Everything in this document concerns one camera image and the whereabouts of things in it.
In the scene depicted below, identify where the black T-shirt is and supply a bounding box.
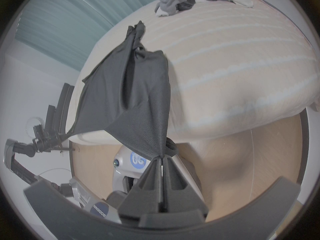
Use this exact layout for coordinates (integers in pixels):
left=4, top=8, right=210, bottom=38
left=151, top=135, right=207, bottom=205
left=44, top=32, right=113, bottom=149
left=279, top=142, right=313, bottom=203
left=66, top=21, right=178, bottom=159

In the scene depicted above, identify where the bed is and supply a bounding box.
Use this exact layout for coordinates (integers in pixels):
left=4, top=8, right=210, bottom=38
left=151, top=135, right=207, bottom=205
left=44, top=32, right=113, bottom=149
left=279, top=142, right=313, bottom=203
left=69, top=0, right=320, bottom=144

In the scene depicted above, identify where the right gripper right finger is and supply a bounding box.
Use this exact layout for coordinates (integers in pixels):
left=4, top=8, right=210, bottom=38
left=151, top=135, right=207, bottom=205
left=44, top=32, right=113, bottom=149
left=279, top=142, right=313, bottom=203
left=163, top=156, right=209, bottom=216

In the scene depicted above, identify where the black chest of drawers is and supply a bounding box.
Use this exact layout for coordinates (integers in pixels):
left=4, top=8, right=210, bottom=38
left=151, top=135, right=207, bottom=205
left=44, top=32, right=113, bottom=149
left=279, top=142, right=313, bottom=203
left=45, top=83, right=74, bottom=134

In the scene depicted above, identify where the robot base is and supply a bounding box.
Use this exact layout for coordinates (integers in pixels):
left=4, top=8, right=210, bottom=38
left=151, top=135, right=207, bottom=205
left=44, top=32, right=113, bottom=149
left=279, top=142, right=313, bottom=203
left=69, top=144, right=203, bottom=224

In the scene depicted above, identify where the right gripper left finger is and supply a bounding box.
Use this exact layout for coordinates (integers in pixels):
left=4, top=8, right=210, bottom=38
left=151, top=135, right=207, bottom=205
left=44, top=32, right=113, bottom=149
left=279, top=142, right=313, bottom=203
left=118, top=156, right=163, bottom=218

